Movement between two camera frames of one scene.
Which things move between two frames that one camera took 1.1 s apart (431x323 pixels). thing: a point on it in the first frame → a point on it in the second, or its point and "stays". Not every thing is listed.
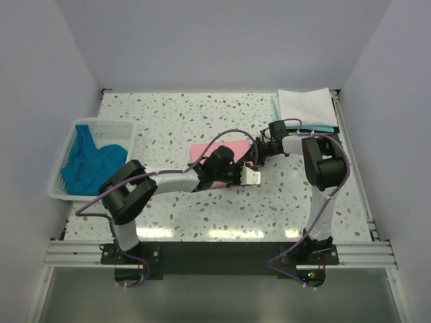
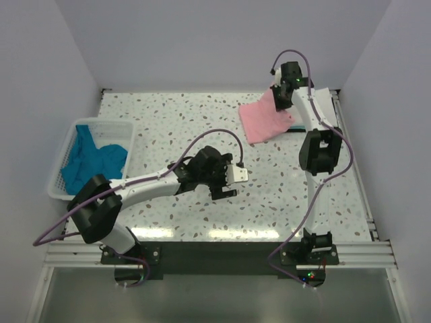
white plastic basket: x=104 y=131 stays
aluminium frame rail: x=353 y=255 stays
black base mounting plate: x=137 y=262 stays
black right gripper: x=260 y=160 → x=279 y=105
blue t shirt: x=87 y=166 stays
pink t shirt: x=239 y=149 → x=261 y=120
